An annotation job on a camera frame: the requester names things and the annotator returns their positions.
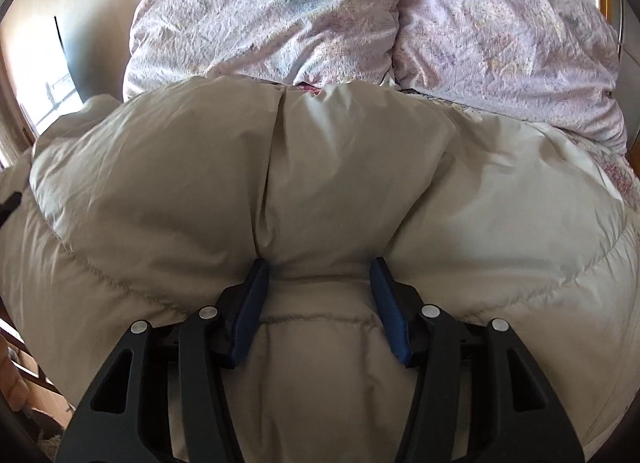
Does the beige puffer down jacket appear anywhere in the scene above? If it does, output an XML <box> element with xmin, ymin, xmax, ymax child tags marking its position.
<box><xmin>1</xmin><ymin>77</ymin><xmax>639</xmax><ymax>462</ymax></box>

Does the wooden window frame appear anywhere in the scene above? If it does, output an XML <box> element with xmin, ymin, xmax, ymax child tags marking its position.
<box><xmin>0</xmin><ymin>52</ymin><xmax>39</xmax><ymax>170</ymax></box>

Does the floral bed sheet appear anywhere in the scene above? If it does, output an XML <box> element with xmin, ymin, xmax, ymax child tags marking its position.
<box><xmin>422</xmin><ymin>94</ymin><xmax>639</xmax><ymax>214</ymax></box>

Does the dark wall-mounted television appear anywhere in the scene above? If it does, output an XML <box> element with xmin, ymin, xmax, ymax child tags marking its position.
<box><xmin>54</xmin><ymin>16</ymin><xmax>129</xmax><ymax>101</ymax></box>

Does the pink crinkled duvet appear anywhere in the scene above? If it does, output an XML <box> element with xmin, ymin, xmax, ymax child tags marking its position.
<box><xmin>122</xmin><ymin>0</ymin><xmax>627</xmax><ymax>153</ymax></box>

